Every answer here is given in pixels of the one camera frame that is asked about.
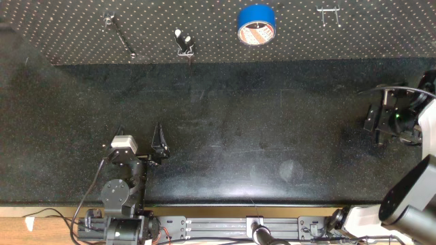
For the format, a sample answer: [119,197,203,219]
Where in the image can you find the wrench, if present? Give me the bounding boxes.
[102,11,138,59]

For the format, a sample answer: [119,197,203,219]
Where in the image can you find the black handled pliers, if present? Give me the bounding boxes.
[173,28,196,65]

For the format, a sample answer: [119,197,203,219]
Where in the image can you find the black cable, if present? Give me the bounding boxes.
[69,157,107,245]
[357,85,436,101]

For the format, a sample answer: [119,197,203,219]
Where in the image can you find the black pegboard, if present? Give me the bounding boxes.
[0,0,436,66]

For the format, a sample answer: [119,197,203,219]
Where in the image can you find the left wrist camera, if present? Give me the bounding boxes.
[110,134,139,155]

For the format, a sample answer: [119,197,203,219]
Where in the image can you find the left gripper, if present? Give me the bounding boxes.
[106,122,171,165]

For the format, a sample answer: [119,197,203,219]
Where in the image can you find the mounting rail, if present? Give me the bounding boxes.
[76,207,342,245]

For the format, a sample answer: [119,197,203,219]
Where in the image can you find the roll of blue tape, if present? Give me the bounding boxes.
[236,3,277,47]

